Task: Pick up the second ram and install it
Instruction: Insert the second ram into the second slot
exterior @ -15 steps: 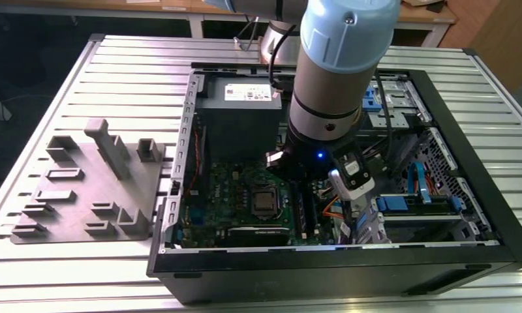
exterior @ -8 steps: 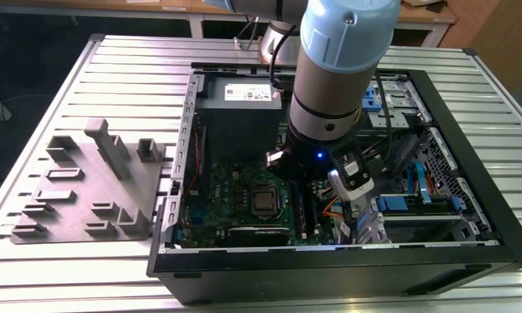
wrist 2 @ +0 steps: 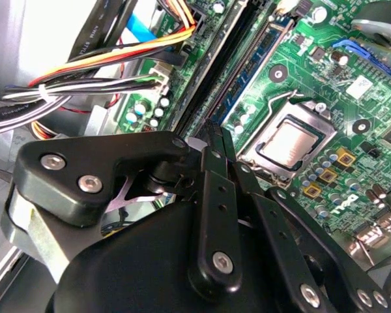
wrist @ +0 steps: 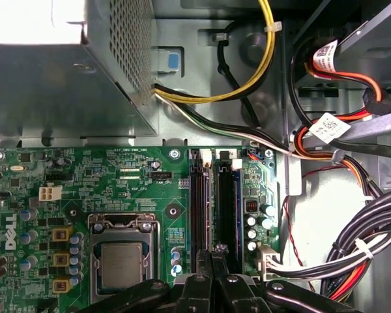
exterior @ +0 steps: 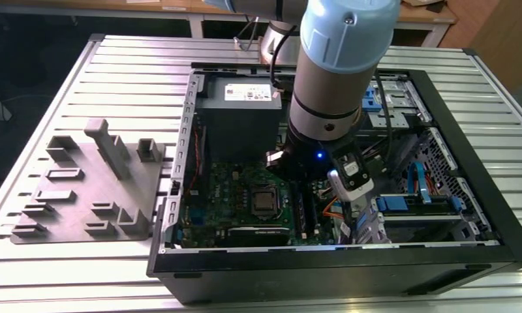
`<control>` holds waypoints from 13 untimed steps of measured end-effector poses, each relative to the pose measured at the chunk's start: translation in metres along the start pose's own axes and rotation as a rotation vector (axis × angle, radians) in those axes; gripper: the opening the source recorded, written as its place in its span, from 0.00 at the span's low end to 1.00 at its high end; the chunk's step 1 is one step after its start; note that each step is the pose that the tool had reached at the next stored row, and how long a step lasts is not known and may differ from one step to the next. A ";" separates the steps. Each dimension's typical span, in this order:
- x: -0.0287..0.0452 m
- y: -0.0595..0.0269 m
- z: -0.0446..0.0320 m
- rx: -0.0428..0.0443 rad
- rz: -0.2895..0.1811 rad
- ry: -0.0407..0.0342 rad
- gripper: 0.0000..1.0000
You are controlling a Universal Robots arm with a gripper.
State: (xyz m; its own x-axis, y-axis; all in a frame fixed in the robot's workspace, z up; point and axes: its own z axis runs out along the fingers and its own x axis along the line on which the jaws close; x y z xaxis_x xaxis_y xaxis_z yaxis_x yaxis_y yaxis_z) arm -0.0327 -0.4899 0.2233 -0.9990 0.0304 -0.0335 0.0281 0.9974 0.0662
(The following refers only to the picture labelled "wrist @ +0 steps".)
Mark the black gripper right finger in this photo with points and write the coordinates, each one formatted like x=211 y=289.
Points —
x=234 y=296

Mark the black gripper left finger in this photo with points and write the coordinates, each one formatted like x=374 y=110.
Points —
x=192 y=293

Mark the black RAM slot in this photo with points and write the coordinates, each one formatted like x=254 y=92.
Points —
x=195 y=208

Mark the blue RAM stick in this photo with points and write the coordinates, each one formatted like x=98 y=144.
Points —
x=238 y=208

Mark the metal locking lever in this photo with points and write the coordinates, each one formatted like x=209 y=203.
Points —
x=158 y=247

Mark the silver CPU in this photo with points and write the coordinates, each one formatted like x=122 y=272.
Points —
x=121 y=265

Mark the metal socket cover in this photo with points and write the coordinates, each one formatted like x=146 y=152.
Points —
x=95 y=261

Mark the green motherboard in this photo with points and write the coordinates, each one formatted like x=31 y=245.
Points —
x=117 y=182

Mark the white four-pin power socket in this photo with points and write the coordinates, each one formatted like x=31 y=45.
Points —
x=50 y=193

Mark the blue release tab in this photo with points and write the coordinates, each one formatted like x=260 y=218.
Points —
x=173 y=62

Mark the gray power supply unit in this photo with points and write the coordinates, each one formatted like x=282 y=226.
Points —
x=52 y=91

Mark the black PC case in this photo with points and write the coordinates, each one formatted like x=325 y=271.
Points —
x=195 y=39

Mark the silver drive cage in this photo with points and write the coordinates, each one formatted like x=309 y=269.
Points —
x=378 y=39

